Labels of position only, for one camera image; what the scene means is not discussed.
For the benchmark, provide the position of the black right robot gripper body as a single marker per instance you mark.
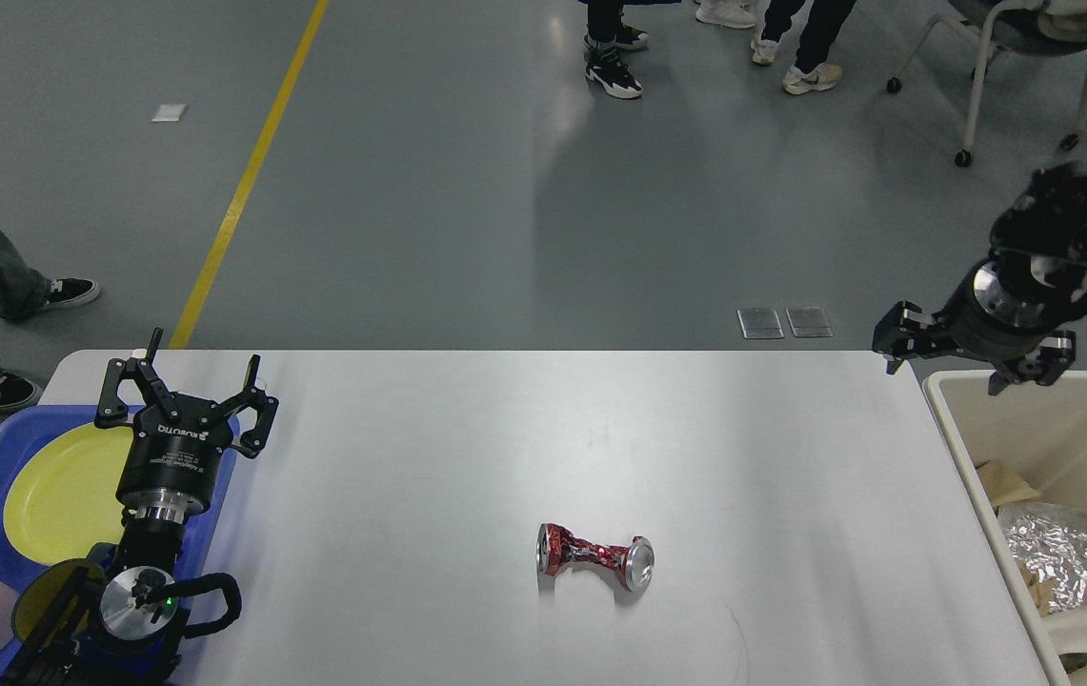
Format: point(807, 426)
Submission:
point(985, 322)

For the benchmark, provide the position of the right floor socket plate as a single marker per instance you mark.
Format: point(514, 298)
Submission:
point(809, 322)

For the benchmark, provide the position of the blue plastic tray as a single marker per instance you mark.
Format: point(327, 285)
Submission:
point(21, 437)

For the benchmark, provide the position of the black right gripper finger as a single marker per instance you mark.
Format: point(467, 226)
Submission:
point(1044, 366)
point(905, 332)

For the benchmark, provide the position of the beige plastic bin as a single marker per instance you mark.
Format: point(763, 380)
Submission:
point(1040, 433)

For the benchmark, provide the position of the person in white sneakers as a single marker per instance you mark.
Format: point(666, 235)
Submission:
point(736, 15)

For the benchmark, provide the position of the white paper on floor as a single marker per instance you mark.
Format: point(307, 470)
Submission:
point(169, 113)

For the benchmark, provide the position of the dark blue HOME mug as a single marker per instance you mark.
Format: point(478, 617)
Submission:
point(59, 612)

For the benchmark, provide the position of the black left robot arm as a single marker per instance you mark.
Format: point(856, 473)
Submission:
point(119, 615)

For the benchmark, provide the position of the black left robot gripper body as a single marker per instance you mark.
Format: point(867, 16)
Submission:
point(173, 462)

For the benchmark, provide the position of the left floor socket plate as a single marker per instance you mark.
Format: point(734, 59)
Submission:
point(760, 324)

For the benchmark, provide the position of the crushed red can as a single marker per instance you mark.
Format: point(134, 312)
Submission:
point(632, 564)

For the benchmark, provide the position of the floor socket plate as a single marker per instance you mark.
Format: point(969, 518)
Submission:
point(760, 324)
point(809, 322)

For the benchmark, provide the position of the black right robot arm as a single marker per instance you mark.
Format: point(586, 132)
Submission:
point(1041, 244)

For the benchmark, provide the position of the yellow plastic plate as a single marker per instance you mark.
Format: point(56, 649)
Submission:
point(63, 501)

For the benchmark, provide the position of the foil tray with paper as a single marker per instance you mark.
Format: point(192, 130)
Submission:
point(1049, 543)

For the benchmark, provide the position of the person at right edge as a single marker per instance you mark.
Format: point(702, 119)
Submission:
point(810, 72)

